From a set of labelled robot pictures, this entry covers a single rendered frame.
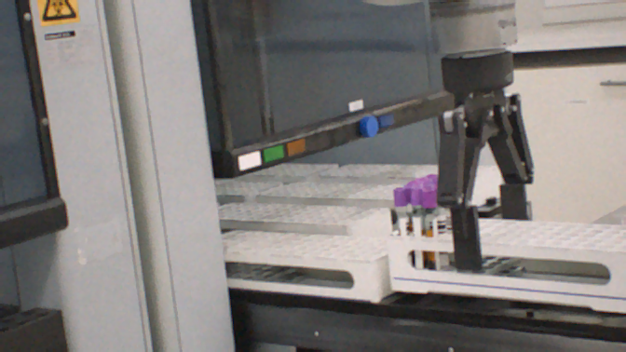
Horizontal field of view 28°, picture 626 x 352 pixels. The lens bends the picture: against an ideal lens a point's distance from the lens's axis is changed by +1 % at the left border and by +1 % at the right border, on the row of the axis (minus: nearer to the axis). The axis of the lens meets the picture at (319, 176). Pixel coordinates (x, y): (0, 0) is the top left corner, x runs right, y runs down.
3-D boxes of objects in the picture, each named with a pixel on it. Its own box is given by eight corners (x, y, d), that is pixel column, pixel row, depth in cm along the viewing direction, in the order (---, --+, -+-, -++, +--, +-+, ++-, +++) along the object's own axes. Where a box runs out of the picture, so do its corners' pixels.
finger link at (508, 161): (466, 111, 133) (471, 102, 134) (499, 185, 139) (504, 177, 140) (497, 110, 131) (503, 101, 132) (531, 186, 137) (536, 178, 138)
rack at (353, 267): (189, 294, 158) (183, 248, 157) (240, 274, 166) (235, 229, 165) (377, 313, 140) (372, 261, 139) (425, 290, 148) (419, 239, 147)
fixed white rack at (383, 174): (317, 212, 202) (312, 175, 201) (352, 199, 210) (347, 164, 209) (472, 219, 184) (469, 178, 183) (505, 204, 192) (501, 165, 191)
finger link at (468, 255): (477, 204, 129) (473, 206, 128) (483, 269, 130) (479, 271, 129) (453, 204, 131) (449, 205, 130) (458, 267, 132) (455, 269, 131)
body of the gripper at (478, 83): (486, 55, 125) (494, 144, 127) (526, 45, 132) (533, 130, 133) (424, 59, 130) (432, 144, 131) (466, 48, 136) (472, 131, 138)
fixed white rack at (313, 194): (257, 234, 190) (252, 195, 189) (297, 219, 198) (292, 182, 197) (417, 243, 172) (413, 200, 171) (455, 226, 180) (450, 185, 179)
